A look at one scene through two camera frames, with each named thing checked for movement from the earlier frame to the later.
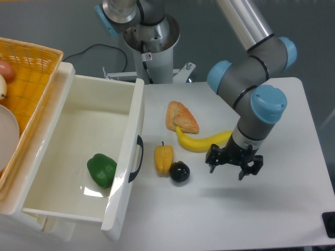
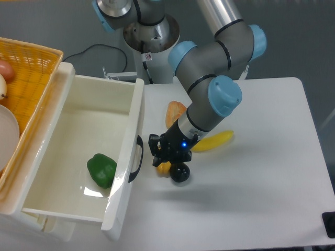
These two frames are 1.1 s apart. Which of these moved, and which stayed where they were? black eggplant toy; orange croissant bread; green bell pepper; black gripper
Moved: black gripper
Stayed: black eggplant toy; orange croissant bread; green bell pepper
